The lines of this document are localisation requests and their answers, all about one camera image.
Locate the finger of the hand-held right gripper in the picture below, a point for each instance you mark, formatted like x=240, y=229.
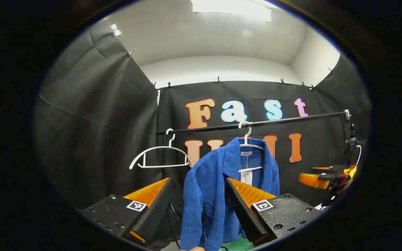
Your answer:
x=311, y=180
x=326, y=169

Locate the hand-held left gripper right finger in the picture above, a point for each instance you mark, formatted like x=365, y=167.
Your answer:
x=243, y=212

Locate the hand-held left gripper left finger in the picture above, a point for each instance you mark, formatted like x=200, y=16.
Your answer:
x=155, y=216

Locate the green laundry hamper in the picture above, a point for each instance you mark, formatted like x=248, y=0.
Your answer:
x=243, y=244

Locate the white clothes hanger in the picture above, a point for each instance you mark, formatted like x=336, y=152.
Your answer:
x=159, y=147
x=246, y=134

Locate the black clothes rack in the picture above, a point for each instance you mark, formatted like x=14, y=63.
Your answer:
x=291, y=120

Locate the black clamped device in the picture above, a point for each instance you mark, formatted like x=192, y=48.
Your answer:
x=351, y=141

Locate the black backdrop cloth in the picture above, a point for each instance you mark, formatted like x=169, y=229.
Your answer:
x=99, y=122

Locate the row of backdrop clips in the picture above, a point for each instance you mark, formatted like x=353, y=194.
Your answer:
x=218, y=81

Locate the ceiling light panel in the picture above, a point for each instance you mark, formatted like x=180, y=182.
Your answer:
x=232, y=8

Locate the small ceiling light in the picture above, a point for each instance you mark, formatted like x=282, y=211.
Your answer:
x=116, y=29

